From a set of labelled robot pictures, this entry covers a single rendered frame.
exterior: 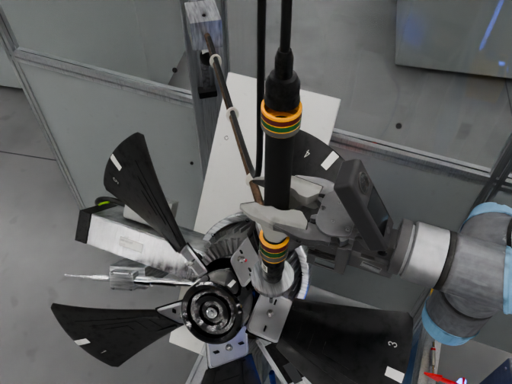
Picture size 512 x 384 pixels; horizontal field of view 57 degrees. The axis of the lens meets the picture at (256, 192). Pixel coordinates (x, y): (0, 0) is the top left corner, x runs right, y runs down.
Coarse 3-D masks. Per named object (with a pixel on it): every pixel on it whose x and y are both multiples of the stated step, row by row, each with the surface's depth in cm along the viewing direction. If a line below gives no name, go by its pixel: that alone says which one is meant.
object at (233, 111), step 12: (264, 0) 49; (288, 0) 40; (264, 12) 50; (288, 12) 41; (264, 24) 51; (288, 24) 42; (264, 36) 52; (288, 36) 43; (264, 48) 54; (288, 48) 44; (216, 60) 97; (264, 60) 55; (264, 72) 56; (228, 96) 90; (228, 120) 89; (240, 132) 84; (240, 144) 82; (252, 168) 77
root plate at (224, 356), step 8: (240, 336) 94; (208, 344) 90; (216, 344) 91; (224, 344) 92; (232, 344) 93; (208, 352) 90; (224, 352) 92; (232, 352) 93; (240, 352) 94; (208, 360) 90; (216, 360) 91; (224, 360) 92; (232, 360) 93
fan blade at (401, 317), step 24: (312, 312) 89; (336, 312) 89; (360, 312) 89; (384, 312) 89; (288, 336) 86; (312, 336) 86; (336, 336) 86; (360, 336) 87; (384, 336) 87; (408, 336) 86; (312, 360) 84; (336, 360) 84; (360, 360) 85; (384, 360) 85; (408, 360) 85
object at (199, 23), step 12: (192, 0) 108; (204, 0) 109; (192, 12) 106; (204, 12) 106; (216, 12) 106; (192, 24) 103; (204, 24) 104; (216, 24) 104; (192, 36) 105; (216, 36) 107; (204, 48) 108
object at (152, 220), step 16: (128, 144) 87; (144, 144) 84; (128, 160) 88; (144, 160) 85; (128, 176) 91; (144, 176) 87; (112, 192) 100; (128, 192) 94; (144, 192) 89; (160, 192) 85; (144, 208) 93; (160, 208) 87; (160, 224) 91; (176, 224) 86; (176, 240) 88
